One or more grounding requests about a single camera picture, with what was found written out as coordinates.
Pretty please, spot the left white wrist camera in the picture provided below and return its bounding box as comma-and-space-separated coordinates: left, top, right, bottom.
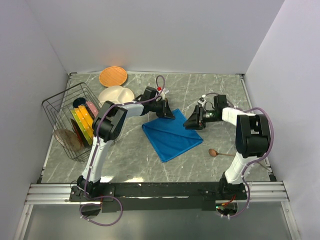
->
157, 86, 169, 100

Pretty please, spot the yellow plate in rack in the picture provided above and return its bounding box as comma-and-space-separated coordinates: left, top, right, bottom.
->
74, 105, 94, 139

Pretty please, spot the pink plate in rack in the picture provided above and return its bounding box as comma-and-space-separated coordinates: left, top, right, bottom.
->
85, 101, 99, 120

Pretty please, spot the metal fork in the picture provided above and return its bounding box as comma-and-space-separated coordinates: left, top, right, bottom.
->
258, 162, 272, 173

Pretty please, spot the purple cable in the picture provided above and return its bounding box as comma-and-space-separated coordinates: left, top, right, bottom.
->
203, 92, 275, 220
79, 75, 167, 228

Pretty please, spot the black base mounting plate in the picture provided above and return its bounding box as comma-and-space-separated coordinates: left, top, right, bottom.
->
69, 181, 248, 213

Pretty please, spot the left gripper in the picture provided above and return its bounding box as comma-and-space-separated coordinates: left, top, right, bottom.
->
149, 98, 174, 120

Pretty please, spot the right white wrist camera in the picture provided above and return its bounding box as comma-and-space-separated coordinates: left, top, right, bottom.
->
197, 94, 206, 107

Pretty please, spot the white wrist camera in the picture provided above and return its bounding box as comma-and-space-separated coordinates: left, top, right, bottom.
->
157, 86, 169, 100
197, 94, 206, 107

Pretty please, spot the brown wooden plate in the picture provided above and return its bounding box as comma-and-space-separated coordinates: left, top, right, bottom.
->
53, 129, 82, 152

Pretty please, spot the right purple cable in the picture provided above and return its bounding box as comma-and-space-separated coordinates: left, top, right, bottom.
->
203, 92, 275, 220

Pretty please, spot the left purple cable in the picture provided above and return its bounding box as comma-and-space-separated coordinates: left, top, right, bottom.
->
79, 75, 167, 228

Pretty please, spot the dark blue bowl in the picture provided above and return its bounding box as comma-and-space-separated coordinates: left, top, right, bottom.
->
72, 97, 86, 108

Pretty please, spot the aluminium rail frame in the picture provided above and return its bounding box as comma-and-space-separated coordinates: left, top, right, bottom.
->
13, 181, 301, 240

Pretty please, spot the green plate in rack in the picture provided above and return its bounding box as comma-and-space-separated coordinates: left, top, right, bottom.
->
70, 109, 93, 148

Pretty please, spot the blue cloth napkin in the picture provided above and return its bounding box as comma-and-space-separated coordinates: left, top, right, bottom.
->
141, 108, 203, 163

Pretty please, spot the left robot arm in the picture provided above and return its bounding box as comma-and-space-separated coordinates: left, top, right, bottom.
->
77, 86, 175, 201

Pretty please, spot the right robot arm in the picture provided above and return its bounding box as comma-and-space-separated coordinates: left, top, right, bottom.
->
183, 94, 272, 200

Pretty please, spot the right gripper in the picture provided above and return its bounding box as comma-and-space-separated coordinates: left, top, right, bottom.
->
182, 105, 220, 131

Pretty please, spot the cream divided plate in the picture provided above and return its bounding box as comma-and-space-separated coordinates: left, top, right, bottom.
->
98, 85, 135, 106

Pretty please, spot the orange woven round mat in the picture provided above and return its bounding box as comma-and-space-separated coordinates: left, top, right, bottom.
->
99, 66, 128, 87

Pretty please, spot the wooden spoon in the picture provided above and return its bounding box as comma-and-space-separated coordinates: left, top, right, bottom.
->
208, 148, 235, 157

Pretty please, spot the black wire dish rack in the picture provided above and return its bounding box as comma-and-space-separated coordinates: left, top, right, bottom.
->
41, 82, 102, 162

